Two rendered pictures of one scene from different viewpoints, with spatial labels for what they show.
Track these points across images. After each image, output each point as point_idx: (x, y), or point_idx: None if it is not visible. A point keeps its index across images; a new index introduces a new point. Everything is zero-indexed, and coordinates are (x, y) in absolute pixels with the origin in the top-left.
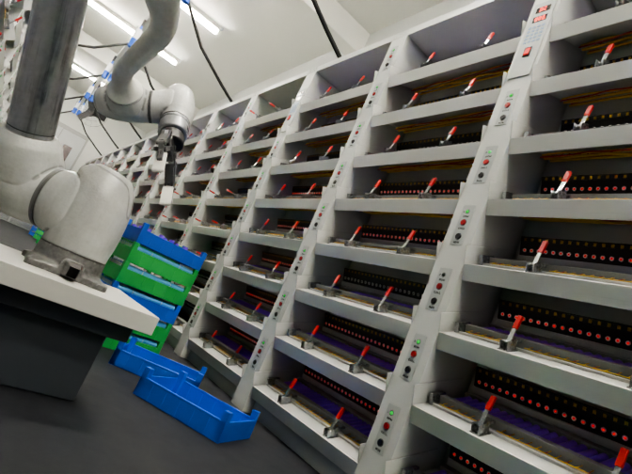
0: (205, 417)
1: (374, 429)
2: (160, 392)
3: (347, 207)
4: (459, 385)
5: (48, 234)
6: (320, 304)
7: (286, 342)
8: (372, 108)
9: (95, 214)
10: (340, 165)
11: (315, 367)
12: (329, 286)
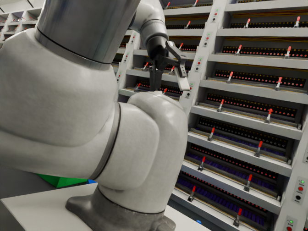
0: None
1: (278, 228)
2: None
3: (211, 86)
4: None
5: (125, 199)
6: (206, 145)
7: (184, 165)
8: (218, 24)
9: (178, 164)
10: (199, 57)
11: (213, 183)
12: (196, 129)
